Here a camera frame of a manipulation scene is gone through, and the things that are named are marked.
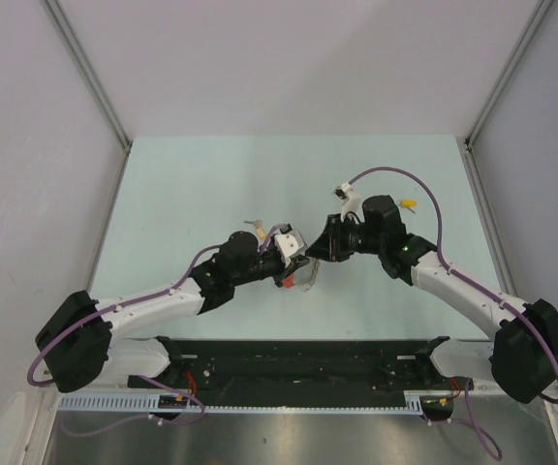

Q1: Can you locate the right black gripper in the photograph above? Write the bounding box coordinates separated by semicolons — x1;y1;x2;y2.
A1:
305;213;385;263

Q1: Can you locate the red handled metal key holder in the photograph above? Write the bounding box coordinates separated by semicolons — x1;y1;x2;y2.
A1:
282;259;320;292

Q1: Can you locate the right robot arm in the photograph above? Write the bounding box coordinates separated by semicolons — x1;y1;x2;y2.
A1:
306;195;558;404

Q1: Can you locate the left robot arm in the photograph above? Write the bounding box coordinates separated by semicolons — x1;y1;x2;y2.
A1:
27;225;309;393

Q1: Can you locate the key with yellow tag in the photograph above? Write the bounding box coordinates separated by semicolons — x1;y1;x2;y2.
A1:
245;219;267;240

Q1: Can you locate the yellow capped key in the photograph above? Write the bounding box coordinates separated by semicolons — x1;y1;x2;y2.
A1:
399;199;418;213

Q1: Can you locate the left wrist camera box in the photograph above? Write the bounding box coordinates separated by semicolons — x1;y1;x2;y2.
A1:
272;230;306;267

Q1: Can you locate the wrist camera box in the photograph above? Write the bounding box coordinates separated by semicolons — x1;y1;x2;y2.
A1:
333;182;362;221
272;230;306;267

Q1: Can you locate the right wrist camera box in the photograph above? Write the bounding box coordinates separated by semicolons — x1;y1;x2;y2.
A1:
333;182;362;221

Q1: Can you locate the white slotted cable duct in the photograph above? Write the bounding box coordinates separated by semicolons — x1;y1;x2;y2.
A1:
57;392;423;416

